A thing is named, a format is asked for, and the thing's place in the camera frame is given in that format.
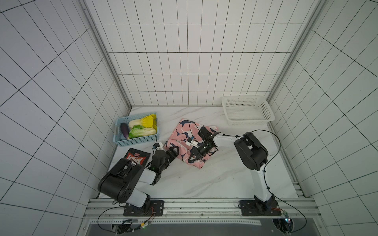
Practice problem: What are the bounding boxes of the pink shark print shorts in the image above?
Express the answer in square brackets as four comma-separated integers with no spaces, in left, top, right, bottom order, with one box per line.
[164,118,218,169]

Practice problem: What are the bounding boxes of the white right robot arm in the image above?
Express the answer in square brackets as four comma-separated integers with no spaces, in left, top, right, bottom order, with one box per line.
[188,127,277,212]

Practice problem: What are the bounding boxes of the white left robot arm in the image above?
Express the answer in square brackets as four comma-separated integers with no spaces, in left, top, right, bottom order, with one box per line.
[97,146,179,211]

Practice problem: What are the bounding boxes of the black Krax chips bag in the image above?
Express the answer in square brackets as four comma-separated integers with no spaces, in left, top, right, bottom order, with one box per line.
[124,148,151,167]

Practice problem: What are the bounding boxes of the green napa cabbage toy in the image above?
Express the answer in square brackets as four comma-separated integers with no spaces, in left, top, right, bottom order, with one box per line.
[129,125,157,139]

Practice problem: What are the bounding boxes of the yellow napa cabbage toy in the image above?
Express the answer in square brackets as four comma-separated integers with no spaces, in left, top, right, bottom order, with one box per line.
[129,114,158,130]

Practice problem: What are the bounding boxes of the blue plastic basket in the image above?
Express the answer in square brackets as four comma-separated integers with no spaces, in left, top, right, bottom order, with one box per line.
[113,113,159,147]

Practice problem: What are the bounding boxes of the purple eggplant toy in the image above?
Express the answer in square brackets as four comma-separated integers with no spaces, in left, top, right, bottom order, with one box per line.
[120,123,130,140]

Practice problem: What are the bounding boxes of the white plastic mesh basket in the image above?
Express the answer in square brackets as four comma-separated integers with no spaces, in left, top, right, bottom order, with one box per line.
[221,95,275,125]

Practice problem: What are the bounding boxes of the small green circuit board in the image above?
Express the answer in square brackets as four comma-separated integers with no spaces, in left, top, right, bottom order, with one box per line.
[281,209,292,225]

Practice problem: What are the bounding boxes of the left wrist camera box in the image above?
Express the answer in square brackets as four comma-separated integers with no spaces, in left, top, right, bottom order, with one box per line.
[153,142,164,151]

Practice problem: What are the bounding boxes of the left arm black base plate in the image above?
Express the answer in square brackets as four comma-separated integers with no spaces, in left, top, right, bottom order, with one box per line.
[123,200,164,217]

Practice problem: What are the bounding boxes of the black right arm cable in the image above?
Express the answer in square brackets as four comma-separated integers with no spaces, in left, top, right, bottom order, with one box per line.
[218,129,308,234]

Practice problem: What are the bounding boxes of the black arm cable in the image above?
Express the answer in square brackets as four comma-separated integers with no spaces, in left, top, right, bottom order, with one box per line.
[218,129,308,234]
[96,203,160,234]

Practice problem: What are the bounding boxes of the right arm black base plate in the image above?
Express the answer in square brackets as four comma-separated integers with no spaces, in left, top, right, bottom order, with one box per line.
[238,200,282,217]

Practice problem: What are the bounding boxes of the aluminium mounting rail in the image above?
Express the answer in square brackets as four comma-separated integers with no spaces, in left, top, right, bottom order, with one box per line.
[84,197,321,226]

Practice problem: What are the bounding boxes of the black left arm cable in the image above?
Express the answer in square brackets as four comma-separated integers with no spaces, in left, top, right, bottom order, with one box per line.
[96,203,160,234]

